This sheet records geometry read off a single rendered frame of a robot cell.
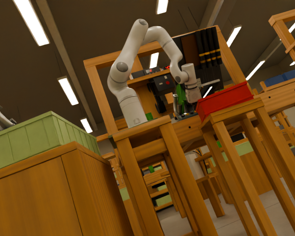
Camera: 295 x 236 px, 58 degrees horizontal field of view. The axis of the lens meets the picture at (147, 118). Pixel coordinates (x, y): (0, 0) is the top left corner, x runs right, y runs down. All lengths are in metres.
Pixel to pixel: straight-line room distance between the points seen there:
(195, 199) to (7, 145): 0.88
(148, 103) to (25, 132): 1.53
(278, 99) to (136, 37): 1.14
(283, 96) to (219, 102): 0.71
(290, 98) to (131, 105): 1.25
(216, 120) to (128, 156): 0.55
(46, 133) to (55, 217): 0.33
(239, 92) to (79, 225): 1.16
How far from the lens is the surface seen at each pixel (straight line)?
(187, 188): 1.38
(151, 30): 1.96
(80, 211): 1.07
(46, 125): 1.20
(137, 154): 1.40
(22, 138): 1.24
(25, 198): 1.15
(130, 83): 2.49
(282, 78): 7.75
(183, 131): 1.86
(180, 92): 2.22
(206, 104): 1.66
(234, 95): 1.70
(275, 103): 2.19
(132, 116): 1.53
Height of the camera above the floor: 0.47
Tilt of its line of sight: 17 degrees up
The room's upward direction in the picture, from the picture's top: 21 degrees counter-clockwise
